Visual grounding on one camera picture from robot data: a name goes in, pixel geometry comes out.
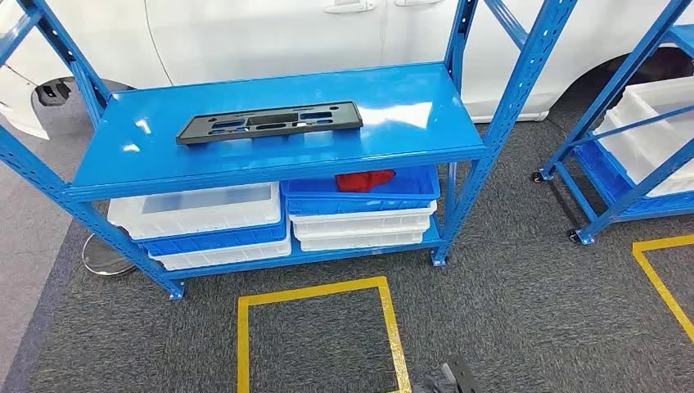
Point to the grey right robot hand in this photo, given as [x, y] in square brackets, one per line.
[431, 382]

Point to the white plastic bin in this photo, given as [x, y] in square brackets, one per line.
[228, 256]
[667, 95]
[190, 219]
[640, 157]
[358, 241]
[358, 223]

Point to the white car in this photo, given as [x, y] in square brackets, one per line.
[271, 32]

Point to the blue metal shelf rack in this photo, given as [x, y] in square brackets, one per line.
[162, 157]

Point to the black plastic car part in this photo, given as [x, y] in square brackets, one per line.
[271, 119]

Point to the red plastic part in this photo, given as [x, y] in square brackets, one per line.
[363, 180]

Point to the blue wheeled shelf cart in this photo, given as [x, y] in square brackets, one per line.
[623, 73]

